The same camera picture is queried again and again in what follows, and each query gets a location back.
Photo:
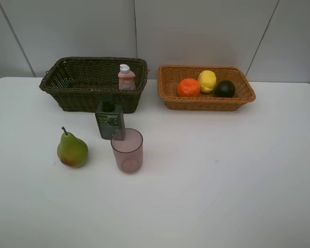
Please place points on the transparent pink plastic cup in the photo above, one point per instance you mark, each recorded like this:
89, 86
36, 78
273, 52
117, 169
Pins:
127, 145

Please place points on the dark green pump bottle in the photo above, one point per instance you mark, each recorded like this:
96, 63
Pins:
109, 117

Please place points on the orange tangerine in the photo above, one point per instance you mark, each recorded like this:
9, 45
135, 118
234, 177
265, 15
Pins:
188, 88

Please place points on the pink white-capped bottle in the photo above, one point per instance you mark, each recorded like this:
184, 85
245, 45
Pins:
126, 78

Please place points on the yellow lemon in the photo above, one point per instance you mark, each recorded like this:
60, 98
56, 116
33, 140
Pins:
207, 81

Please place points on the dark purple mangosteen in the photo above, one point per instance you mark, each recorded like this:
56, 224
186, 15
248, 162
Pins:
224, 89

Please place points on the green red pear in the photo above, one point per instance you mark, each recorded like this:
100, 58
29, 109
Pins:
72, 151

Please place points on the orange wicker basket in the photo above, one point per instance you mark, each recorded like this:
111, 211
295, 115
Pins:
169, 76

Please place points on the dark brown wicker basket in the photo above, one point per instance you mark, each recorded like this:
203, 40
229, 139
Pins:
76, 83

